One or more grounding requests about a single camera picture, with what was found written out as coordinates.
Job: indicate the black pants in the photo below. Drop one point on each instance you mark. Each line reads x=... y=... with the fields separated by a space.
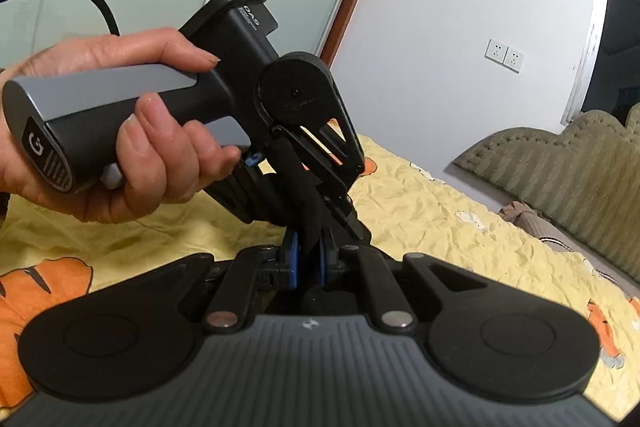
x=312 y=217

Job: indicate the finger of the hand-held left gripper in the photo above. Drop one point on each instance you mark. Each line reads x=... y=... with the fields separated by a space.
x=354 y=147

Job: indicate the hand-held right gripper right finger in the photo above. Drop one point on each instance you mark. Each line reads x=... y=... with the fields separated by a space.
x=326 y=259

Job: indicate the brown crumpled cloth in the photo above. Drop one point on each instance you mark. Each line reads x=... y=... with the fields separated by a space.
x=522 y=217

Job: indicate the person's left hand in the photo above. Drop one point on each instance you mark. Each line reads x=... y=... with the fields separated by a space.
x=75 y=52

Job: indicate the white wall socket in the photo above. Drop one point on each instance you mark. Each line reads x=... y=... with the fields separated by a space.
x=495 y=51
x=514 y=58

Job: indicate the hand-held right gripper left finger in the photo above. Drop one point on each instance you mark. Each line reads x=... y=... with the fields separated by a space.
x=292 y=263

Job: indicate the yellow carrot print blanket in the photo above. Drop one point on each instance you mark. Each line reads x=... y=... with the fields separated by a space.
x=425 y=217

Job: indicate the olive padded headboard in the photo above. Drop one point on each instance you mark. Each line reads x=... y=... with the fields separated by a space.
x=575 y=167

